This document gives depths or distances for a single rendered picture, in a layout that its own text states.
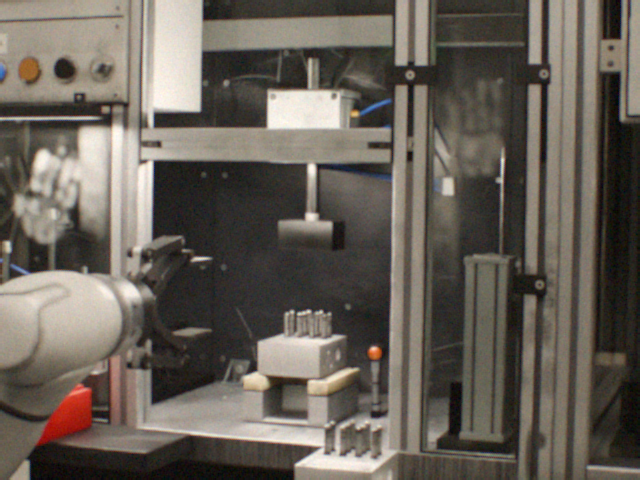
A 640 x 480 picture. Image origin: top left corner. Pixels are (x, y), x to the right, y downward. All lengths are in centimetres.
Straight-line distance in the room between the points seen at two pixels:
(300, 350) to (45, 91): 53
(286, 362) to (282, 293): 34
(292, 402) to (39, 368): 81
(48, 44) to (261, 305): 62
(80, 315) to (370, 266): 100
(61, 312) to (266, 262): 104
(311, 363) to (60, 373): 70
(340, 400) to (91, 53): 62
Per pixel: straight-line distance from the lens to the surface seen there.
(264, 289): 219
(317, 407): 184
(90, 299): 123
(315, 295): 216
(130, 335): 131
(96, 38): 184
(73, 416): 180
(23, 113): 184
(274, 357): 186
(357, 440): 157
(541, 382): 165
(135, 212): 181
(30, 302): 117
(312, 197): 191
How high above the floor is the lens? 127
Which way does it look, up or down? 3 degrees down
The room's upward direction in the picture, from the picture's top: 1 degrees clockwise
